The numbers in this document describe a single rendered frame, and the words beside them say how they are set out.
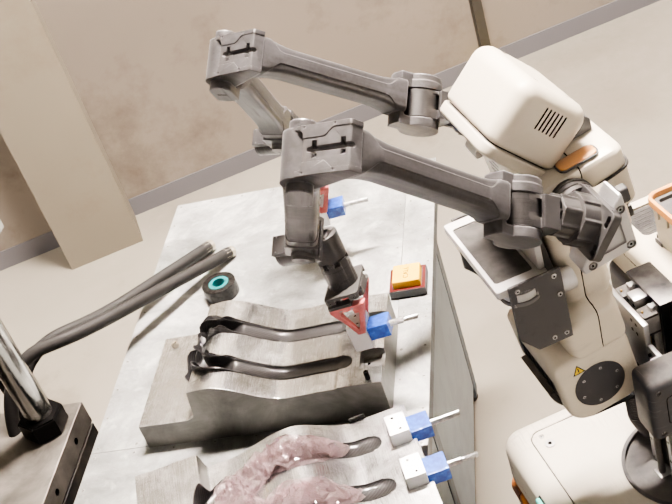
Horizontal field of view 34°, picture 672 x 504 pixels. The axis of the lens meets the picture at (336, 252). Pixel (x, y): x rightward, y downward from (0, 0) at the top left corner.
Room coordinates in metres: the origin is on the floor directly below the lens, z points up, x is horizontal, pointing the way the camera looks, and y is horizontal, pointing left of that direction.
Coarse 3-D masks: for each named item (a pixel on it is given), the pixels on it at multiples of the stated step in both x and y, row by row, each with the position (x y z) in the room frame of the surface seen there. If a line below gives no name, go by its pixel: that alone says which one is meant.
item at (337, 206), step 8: (320, 200) 2.10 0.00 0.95; (328, 200) 2.11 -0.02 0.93; (336, 200) 2.10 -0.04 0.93; (344, 200) 2.11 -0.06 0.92; (352, 200) 2.09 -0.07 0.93; (360, 200) 2.08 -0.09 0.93; (368, 200) 2.08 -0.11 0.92; (328, 208) 2.08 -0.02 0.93; (336, 208) 2.07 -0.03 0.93; (344, 208) 2.08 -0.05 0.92; (328, 216) 2.08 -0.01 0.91; (336, 216) 2.07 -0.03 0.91; (328, 224) 2.07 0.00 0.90
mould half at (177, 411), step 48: (192, 336) 1.89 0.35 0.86; (240, 336) 1.75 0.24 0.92; (336, 336) 1.70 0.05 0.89; (192, 384) 1.64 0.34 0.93; (240, 384) 1.62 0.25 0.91; (288, 384) 1.61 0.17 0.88; (336, 384) 1.56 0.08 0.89; (384, 384) 1.54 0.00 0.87; (144, 432) 1.66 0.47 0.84; (192, 432) 1.63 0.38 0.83; (240, 432) 1.61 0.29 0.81
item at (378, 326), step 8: (352, 320) 1.61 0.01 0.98; (368, 320) 1.61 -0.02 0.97; (376, 320) 1.59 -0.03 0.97; (384, 320) 1.58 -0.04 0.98; (392, 320) 1.58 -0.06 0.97; (400, 320) 1.58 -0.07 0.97; (408, 320) 1.57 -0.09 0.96; (368, 328) 1.58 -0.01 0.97; (376, 328) 1.57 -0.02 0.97; (384, 328) 1.57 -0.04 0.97; (392, 328) 1.58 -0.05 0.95; (352, 336) 1.58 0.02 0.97; (360, 336) 1.58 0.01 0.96; (368, 336) 1.57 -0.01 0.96; (376, 336) 1.57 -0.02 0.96; (384, 336) 1.57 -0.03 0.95; (360, 344) 1.58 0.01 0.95; (368, 344) 1.57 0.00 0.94
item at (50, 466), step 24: (72, 408) 1.89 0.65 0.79; (0, 432) 1.89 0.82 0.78; (72, 432) 1.82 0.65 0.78; (0, 456) 1.81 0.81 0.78; (24, 456) 1.78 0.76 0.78; (48, 456) 1.76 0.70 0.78; (72, 456) 1.78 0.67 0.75; (0, 480) 1.74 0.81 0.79; (24, 480) 1.71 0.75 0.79; (48, 480) 1.69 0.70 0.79
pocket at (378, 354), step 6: (372, 348) 1.62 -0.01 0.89; (378, 348) 1.62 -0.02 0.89; (360, 354) 1.62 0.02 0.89; (366, 354) 1.63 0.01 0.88; (372, 354) 1.62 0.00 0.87; (378, 354) 1.62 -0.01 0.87; (384, 354) 1.61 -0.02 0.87; (360, 360) 1.60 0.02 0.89; (366, 360) 1.63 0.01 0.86; (372, 360) 1.62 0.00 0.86; (378, 360) 1.61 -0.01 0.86; (384, 360) 1.59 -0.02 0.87; (360, 366) 1.59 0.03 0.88; (366, 366) 1.61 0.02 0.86; (372, 366) 1.60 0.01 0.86; (384, 366) 1.58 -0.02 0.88
